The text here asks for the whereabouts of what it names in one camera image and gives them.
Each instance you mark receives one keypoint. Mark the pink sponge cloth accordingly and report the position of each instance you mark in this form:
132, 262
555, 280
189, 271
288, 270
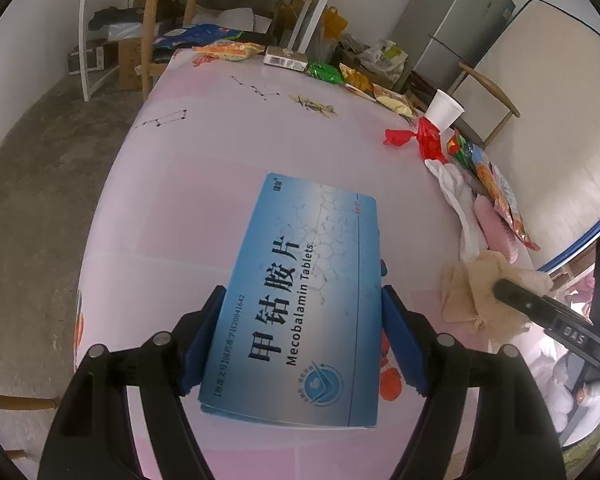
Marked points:
497, 230

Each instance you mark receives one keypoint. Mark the orange snack bag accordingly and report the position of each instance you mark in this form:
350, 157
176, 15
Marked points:
505, 195

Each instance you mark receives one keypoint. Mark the white paper napkin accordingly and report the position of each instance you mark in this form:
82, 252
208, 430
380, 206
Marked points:
455, 200

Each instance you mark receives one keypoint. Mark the white mattress with blue edge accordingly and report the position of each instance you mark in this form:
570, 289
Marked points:
555, 135

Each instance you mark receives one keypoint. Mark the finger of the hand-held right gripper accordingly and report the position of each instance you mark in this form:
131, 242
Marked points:
525, 302

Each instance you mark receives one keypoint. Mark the red plastic wrapper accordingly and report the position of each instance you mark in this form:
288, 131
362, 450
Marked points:
425, 140

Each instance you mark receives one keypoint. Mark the blue snack bag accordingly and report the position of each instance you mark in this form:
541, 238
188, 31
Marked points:
195, 36

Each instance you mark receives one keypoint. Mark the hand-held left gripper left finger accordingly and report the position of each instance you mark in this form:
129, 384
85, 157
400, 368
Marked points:
200, 345

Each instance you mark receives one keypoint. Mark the grey refrigerator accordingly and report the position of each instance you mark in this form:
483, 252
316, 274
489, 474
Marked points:
455, 15

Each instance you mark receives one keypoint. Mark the beige tissue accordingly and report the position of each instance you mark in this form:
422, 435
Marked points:
472, 290

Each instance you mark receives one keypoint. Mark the orange yellow snack packet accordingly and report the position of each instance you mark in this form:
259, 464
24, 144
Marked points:
357, 79

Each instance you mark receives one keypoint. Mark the blue medicine box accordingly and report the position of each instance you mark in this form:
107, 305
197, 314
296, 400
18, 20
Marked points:
300, 300

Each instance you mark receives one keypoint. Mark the yellow plastic bag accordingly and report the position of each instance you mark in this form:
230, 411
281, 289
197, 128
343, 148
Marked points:
334, 22

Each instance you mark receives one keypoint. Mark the small green wrapper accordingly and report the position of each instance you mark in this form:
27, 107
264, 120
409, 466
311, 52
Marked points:
324, 72

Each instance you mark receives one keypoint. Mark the white and green plastic bag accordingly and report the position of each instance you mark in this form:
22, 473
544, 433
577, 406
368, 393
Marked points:
385, 57

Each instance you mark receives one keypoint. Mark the dark cloth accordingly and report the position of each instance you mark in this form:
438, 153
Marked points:
107, 17

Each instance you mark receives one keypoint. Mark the bare wooden chair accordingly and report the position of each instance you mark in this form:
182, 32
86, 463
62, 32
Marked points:
150, 25

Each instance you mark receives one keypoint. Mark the white paper cup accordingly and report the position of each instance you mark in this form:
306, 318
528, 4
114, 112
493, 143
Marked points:
445, 110

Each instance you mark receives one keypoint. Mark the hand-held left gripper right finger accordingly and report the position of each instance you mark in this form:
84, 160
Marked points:
405, 345

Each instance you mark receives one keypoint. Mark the wooden chair with dark seat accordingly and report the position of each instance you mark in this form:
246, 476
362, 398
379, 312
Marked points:
485, 90

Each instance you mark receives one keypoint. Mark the white cigarette box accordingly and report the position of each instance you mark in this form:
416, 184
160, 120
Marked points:
285, 57

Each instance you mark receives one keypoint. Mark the brown cardboard box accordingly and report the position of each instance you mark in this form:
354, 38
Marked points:
130, 62

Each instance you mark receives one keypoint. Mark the wooden chair armrest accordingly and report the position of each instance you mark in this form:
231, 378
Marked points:
15, 401

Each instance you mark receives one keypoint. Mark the green snack bag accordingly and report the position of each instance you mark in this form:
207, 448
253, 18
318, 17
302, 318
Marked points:
462, 150

